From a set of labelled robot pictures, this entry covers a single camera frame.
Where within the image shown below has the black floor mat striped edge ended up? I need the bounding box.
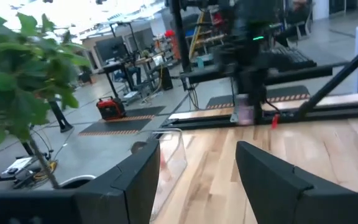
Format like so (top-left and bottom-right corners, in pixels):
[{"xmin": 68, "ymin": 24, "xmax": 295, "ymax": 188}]
[
  {"xmin": 78, "ymin": 105, "xmax": 167, "ymax": 137},
  {"xmin": 205, "ymin": 85, "xmax": 311, "ymax": 110}
]

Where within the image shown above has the clear plastic bin with handles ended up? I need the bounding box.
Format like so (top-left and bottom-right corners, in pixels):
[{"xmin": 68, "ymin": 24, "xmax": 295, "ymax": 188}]
[{"xmin": 131, "ymin": 128, "xmax": 188, "ymax": 220}]

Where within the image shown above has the background desk with monitor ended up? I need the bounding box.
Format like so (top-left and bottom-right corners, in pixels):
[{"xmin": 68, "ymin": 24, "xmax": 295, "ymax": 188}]
[{"xmin": 93, "ymin": 34, "xmax": 174, "ymax": 98}]

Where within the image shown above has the black keyboard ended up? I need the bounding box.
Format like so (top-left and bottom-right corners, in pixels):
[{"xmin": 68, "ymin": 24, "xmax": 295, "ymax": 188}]
[{"xmin": 259, "ymin": 46, "xmax": 318, "ymax": 71}]

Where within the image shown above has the green leafy plant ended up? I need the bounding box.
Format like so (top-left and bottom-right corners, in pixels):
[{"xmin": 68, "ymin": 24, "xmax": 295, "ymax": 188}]
[{"xmin": 0, "ymin": 12, "xmax": 92, "ymax": 190}]

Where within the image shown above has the black stand leg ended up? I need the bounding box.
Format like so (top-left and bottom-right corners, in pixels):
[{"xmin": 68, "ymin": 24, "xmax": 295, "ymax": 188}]
[{"xmin": 47, "ymin": 99, "xmax": 75, "ymax": 134}]

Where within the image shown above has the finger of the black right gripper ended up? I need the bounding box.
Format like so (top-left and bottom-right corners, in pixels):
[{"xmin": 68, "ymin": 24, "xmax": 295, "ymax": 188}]
[
  {"xmin": 229, "ymin": 94, "xmax": 241, "ymax": 124},
  {"xmin": 252, "ymin": 93, "xmax": 267, "ymax": 125}
]

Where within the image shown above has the black round pole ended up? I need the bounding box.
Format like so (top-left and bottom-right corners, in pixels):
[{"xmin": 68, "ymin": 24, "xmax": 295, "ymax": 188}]
[{"xmin": 170, "ymin": 0, "xmax": 193, "ymax": 73}]

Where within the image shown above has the white plant pot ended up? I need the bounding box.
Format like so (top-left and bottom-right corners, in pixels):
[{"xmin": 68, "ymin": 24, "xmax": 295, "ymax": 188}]
[{"xmin": 58, "ymin": 174, "xmax": 98, "ymax": 190}]

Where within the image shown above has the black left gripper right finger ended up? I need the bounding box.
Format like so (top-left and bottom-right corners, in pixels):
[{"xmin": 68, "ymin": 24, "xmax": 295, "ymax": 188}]
[{"xmin": 235, "ymin": 141, "xmax": 358, "ymax": 224}]

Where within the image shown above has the black aluminium table frame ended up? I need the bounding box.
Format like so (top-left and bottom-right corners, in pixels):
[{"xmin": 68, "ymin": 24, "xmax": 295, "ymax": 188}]
[{"xmin": 161, "ymin": 39, "xmax": 358, "ymax": 131}]

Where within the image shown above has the red black portable generator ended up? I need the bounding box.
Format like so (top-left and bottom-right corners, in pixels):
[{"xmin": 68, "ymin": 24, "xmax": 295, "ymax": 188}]
[{"xmin": 96, "ymin": 96, "xmax": 127, "ymax": 121}]

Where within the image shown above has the dark grey side desk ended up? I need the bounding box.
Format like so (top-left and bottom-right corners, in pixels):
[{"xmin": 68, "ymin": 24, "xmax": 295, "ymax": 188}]
[{"xmin": 180, "ymin": 46, "xmax": 351, "ymax": 86}]

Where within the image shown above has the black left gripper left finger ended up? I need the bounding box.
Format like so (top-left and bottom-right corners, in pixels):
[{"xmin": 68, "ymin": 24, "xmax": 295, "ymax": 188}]
[{"xmin": 73, "ymin": 139, "xmax": 162, "ymax": 224}]

